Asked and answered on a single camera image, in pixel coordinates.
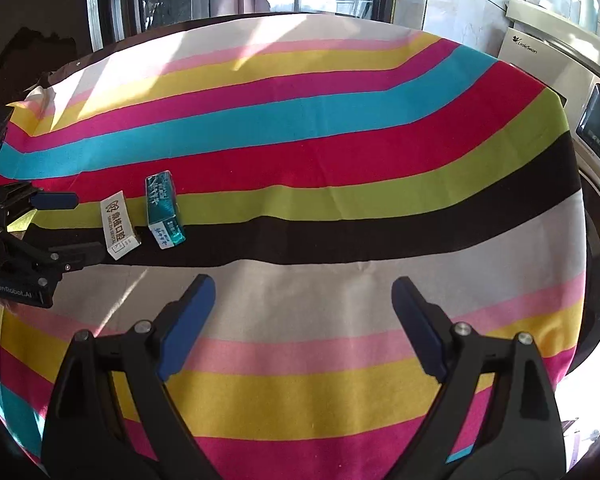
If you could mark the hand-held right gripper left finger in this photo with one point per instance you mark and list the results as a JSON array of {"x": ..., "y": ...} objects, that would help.
[{"x": 187, "y": 330}]

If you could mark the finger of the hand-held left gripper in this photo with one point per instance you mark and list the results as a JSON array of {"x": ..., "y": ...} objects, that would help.
[
  {"x": 77, "y": 255},
  {"x": 55, "y": 201}
]

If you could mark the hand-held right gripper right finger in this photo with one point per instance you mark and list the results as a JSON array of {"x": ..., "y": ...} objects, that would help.
[{"x": 420, "y": 330}]

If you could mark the narrow white printed box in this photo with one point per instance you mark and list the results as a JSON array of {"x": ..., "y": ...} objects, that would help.
[{"x": 119, "y": 225}]

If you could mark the teal and white box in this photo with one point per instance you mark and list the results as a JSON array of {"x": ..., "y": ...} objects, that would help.
[{"x": 164, "y": 210}]

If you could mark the striped colourful tablecloth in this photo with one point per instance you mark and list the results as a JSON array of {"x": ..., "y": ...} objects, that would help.
[{"x": 330, "y": 160}]

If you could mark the white washing machine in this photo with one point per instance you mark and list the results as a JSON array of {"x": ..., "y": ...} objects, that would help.
[{"x": 595, "y": 125}]

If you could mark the white bottle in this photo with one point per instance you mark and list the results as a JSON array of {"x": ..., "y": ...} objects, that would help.
[{"x": 587, "y": 7}]

